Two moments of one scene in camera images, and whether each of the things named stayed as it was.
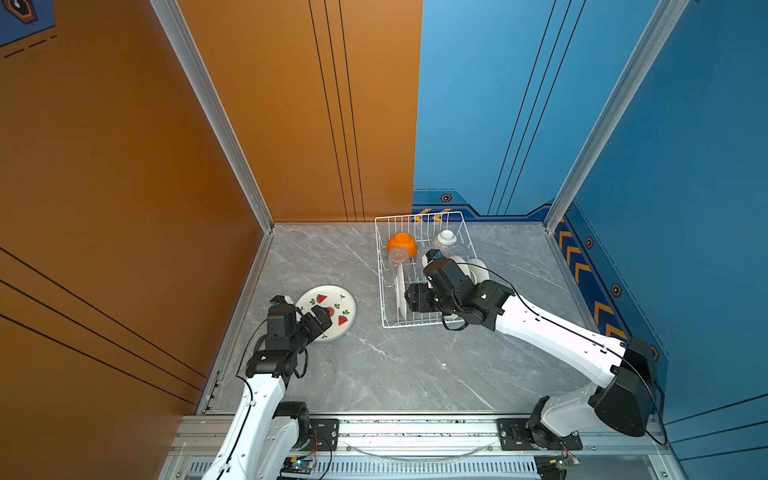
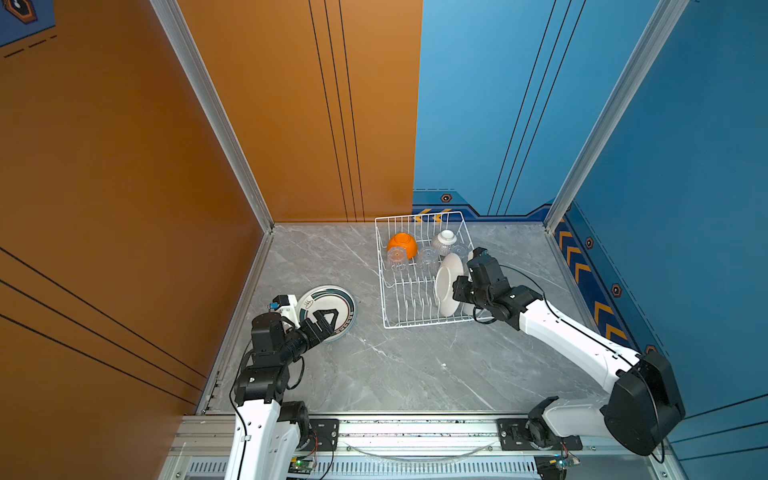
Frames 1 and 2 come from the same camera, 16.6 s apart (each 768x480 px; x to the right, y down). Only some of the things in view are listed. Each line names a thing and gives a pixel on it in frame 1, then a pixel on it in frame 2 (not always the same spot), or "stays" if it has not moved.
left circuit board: (296, 467) stays
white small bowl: (446, 237) stays
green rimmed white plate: (401, 291) → (328, 297)
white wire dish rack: (402, 243) stays
